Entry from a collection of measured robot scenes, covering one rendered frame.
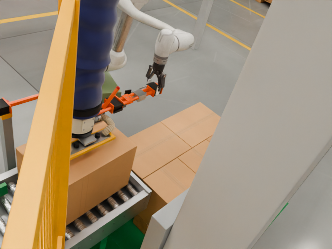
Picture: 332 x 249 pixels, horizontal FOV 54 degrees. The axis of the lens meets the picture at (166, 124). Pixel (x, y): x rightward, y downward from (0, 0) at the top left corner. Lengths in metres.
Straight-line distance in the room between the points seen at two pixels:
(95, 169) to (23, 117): 1.88
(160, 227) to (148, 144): 1.98
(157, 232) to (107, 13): 0.94
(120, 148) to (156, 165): 0.58
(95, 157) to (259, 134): 1.56
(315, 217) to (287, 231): 0.44
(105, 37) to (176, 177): 1.40
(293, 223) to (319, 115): 3.07
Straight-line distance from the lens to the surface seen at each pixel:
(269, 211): 0.60
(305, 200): 3.81
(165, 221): 0.81
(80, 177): 1.91
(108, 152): 2.05
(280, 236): 3.36
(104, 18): 1.44
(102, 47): 1.49
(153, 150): 2.70
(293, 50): 0.47
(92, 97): 1.65
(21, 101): 1.93
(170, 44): 2.00
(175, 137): 2.88
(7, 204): 2.31
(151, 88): 2.16
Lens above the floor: 2.43
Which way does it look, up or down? 39 degrees down
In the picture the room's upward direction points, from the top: 17 degrees clockwise
